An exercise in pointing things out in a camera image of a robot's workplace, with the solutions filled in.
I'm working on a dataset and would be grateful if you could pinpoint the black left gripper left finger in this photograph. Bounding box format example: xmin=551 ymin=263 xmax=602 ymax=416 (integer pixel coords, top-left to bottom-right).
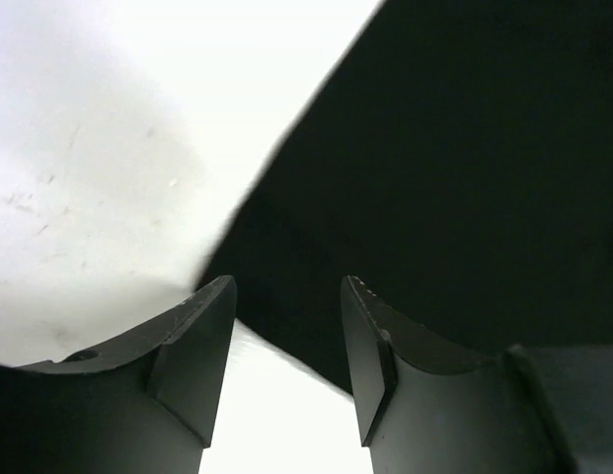
xmin=0 ymin=276 xmax=236 ymax=474

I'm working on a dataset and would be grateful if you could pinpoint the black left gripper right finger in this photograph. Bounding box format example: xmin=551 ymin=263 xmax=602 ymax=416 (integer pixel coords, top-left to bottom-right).
xmin=341 ymin=276 xmax=579 ymax=473

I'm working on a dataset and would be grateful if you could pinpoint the black tank top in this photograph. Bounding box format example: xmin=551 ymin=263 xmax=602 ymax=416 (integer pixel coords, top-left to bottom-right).
xmin=201 ymin=1 xmax=613 ymax=389

